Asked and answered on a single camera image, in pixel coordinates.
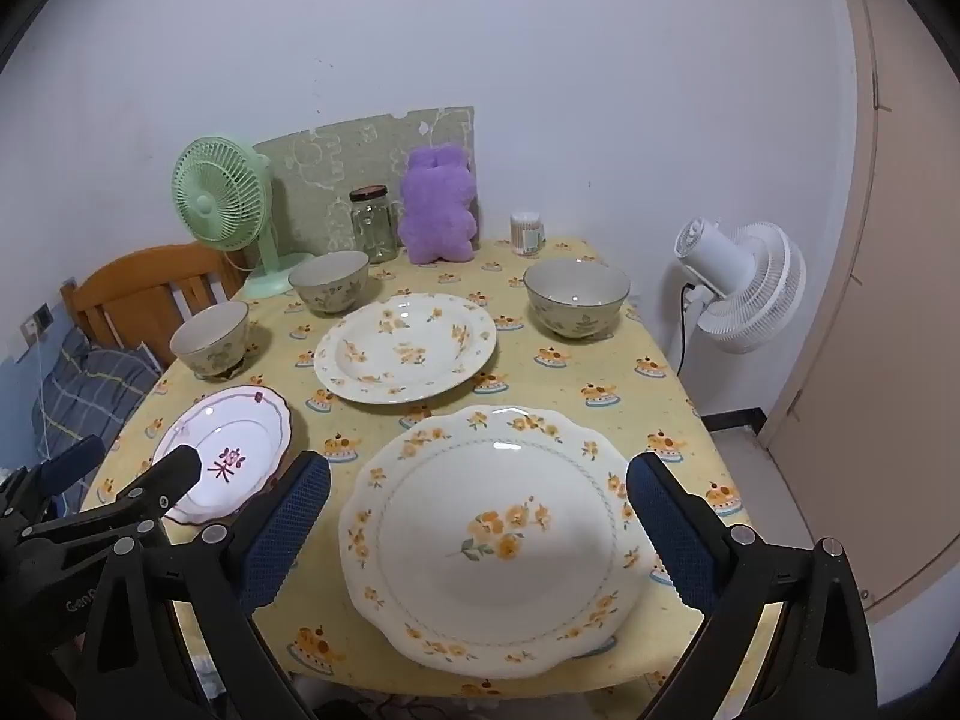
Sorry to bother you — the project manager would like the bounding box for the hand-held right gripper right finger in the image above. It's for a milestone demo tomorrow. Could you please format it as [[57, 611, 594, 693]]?
[[626, 452, 878, 720]]

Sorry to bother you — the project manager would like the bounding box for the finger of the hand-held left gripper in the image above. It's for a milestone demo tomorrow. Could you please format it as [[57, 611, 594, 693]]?
[[22, 444, 203, 548], [0, 435, 106, 511]]

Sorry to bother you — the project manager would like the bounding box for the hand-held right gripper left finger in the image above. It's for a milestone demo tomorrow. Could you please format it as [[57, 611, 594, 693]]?
[[75, 450, 332, 720]]

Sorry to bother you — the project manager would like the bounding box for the red-rimmed white plate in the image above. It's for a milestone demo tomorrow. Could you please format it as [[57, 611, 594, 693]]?
[[152, 385, 293, 527]]

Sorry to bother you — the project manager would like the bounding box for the cream floral bowl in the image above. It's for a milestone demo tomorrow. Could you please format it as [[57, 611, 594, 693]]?
[[523, 259, 631, 341], [169, 301, 251, 380], [288, 250, 370, 316]]

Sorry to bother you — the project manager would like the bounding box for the large scalloped floral plate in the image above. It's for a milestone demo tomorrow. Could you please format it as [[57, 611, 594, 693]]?
[[339, 403, 652, 676]]

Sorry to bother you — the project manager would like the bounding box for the deep floral plate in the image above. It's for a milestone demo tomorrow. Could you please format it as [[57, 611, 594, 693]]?
[[313, 292, 498, 406]]

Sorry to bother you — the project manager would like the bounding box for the grey plaid blanket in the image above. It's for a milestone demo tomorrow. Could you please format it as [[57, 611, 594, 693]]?
[[30, 326, 162, 481]]

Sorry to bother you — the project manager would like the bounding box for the blue bed sheet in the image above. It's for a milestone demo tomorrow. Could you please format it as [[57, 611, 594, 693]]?
[[0, 356, 46, 473]]

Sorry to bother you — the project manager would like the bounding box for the yellow printed tablecloth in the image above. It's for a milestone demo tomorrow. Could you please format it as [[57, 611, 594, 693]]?
[[79, 236, 755, 695]]

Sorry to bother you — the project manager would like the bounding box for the white desk fan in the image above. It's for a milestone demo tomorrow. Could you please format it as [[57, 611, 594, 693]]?
[[673, 216, 807, 355]]

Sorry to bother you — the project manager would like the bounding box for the green desk fan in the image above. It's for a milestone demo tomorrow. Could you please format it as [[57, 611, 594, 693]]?
[[172, 136, 316, 298]]

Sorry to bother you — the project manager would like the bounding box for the glass jar with black lid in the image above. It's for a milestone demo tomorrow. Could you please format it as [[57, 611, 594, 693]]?
[[349, 185, 398, 265]]

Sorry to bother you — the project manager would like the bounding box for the beige door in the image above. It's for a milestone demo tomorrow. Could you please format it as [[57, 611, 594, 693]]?
[[761, 0, 960, 623]]

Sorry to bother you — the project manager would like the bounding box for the cotton swab container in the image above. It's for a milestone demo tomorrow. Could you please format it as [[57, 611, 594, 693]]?
[[510, 211, 546, 256]]

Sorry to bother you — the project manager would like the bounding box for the green floral board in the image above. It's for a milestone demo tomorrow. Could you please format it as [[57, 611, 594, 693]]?
[[253, 105, 475, 256]]

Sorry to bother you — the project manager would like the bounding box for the purple plush toy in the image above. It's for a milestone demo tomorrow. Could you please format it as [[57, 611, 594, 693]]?
[[397, 144, 479, 266]]

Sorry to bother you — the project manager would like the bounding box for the black fan cable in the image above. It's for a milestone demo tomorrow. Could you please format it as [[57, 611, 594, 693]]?
[[677, 281, 695, 376]]

